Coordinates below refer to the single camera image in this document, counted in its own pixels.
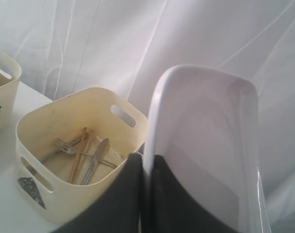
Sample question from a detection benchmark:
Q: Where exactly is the stainless steel table knife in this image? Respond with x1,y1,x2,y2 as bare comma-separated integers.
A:
81,138,110,185

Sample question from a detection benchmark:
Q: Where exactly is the white rectangular plate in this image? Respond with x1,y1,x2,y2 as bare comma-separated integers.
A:
141,65,271,233

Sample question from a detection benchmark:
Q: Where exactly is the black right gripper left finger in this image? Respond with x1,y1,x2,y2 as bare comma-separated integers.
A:
54,153,143,233

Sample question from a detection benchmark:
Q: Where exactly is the stainless steel fork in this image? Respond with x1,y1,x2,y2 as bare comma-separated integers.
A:
39,137,82,163

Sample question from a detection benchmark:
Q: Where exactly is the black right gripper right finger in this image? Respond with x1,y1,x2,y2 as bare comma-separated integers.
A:
151,155,236,233

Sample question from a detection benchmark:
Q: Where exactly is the long stainless steel spoon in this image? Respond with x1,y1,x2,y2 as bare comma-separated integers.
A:
81,149,117,169

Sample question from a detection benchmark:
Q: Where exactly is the wooden chopstick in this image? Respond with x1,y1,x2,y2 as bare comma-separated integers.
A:
73,130,96,183
67,127,87,183

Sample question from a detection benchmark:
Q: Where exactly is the white curtain backdrop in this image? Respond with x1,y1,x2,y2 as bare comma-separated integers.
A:
0,0,295,233

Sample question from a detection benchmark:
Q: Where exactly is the cream bin with triangle mark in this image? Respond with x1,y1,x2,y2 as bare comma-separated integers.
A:
16,87,148,224

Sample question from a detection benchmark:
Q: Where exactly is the cream bin with circle mark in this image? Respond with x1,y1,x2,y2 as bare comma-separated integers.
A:
0,50,22,131

